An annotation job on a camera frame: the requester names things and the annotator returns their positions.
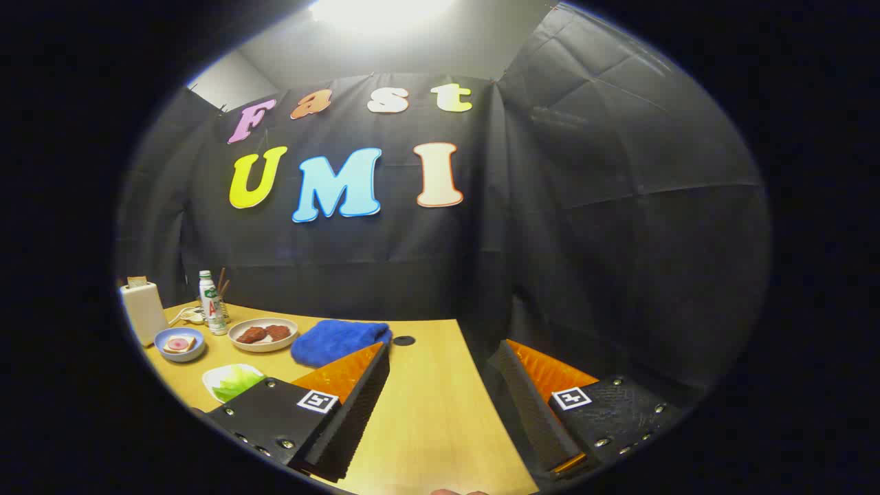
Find white toaster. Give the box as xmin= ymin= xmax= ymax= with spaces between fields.
xmin=120 ymin=280 xmax=169 ymax=347

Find green lettuce leaf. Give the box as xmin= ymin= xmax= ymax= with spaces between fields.
xmin=213 ymin=366 xmax=265 ymax=403

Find blue plate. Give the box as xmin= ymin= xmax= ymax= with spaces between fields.
xmin=154 ymin=327 xmax=206 ymax=363

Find white green-capped bottle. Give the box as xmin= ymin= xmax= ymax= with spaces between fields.
xmin=199 ymin=270 xmax=228 ymax=336

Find black backdrop cloth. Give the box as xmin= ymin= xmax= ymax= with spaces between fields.
xmin=115 ymin=3 xmax=774 ymax=413

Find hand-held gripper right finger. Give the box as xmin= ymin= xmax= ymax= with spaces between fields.
xmin=483 ymin=339 xmax=688 ymax=485

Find blue folded towel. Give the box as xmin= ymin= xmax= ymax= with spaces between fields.
xmin=291 ymin=319 xmax=393 ymax=369

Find white leaf-shaped dish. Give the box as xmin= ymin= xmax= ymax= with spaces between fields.
xmin=202 ymin=364 xmax=266 ymax=404

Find beige round plate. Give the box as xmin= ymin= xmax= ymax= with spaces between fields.
xmin=228 ymin=318 xmax=300 ymax=353

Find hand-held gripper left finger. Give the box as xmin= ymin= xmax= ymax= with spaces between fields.
xmin=205 ymin=342 xmax=391 ymax=483

